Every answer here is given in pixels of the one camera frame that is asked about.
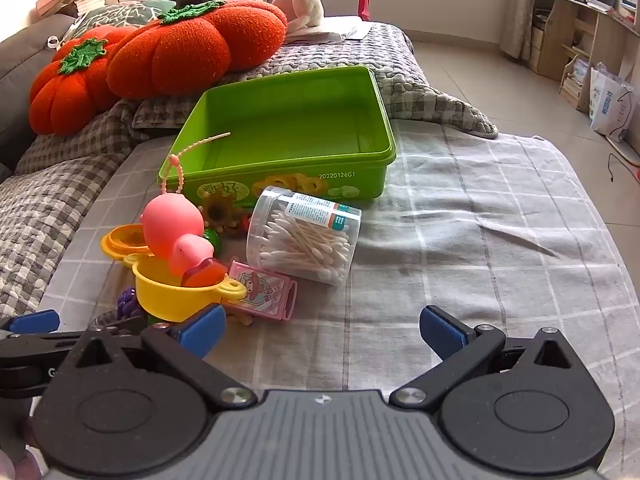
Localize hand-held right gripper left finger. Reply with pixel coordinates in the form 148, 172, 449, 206
67, 304, 258, 408

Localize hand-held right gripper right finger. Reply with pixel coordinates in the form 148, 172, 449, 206
390, 305, 581, 408

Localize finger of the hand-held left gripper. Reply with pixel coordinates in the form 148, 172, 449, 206
0, 310, 88, 361

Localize yellow toy pot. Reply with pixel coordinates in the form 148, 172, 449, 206
131, 252, 247, 322

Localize pink printed card box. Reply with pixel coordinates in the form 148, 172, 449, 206
222, 257, 298, 322

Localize purple toy grapes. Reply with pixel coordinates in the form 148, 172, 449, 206
116, 286, 147, 320

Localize pink rubber toy animal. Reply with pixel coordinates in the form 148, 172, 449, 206
140, 132, 231, 278

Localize yellow toy pot lid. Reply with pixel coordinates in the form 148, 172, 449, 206
101, 224, 153, 262

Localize clear cotton swab jar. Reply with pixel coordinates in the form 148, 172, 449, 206
246, 186, 362, 287

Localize green plastic box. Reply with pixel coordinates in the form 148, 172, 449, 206
157, 65, 397, 211

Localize light grey checked bedsheet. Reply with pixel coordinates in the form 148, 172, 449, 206
40, 120, 626, 480

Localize small colourful resin ornament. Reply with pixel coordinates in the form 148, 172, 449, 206
199, 192, 251, 235

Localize grey checked quilt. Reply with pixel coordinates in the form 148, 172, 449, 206
0, 22, 501, 311

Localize small orange pumpkin cushion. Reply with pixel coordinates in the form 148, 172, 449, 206
28, 26, 138, 136

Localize grey sofa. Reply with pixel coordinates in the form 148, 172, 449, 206
0, 12, 76, 171

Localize large orange pumpkin cushion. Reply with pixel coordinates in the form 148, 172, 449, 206
106, 0, 288, 100

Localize white paper bag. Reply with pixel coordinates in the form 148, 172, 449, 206
590, 62, 636, 143

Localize wooden desk shelf unit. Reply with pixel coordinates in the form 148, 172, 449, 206
530, 0, 640, 113

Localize white papers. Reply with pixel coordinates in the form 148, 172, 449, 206
287, 16, 373, 43

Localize green patterned cushion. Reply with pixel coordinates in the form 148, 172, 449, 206
65, 0, 177, 41

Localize beige curtain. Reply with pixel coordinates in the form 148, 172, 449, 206
500, 0, 540, 61

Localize pink and white plush toy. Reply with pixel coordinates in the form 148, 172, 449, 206
272, 0, 326, 30

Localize dark floor cable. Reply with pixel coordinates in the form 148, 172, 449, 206
606, 152, 640, 183

